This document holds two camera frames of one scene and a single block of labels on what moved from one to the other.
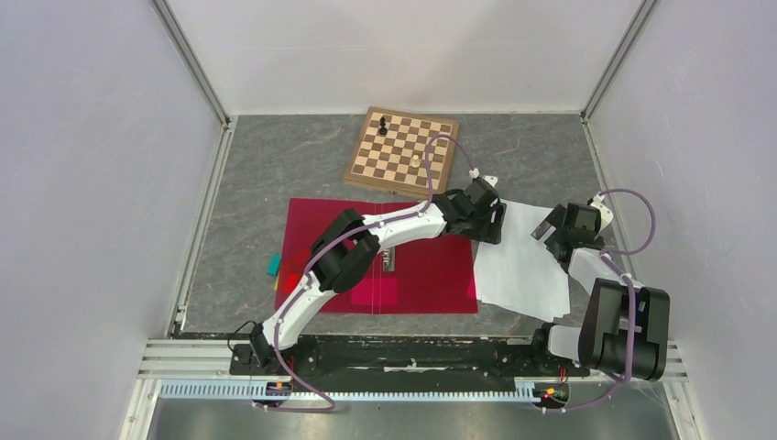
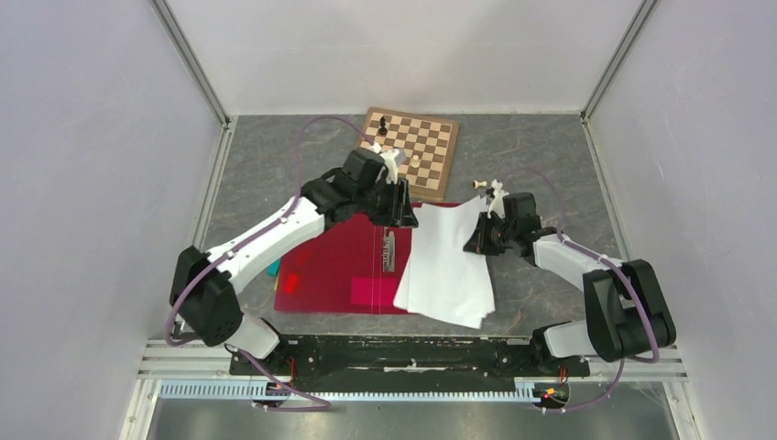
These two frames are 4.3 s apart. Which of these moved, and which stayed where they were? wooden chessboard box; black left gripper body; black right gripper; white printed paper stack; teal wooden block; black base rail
Moved: white printed paper stack; black right gripper; black left gripper body
Stayed: wooden chessboard box; teal wooden block; black base rail
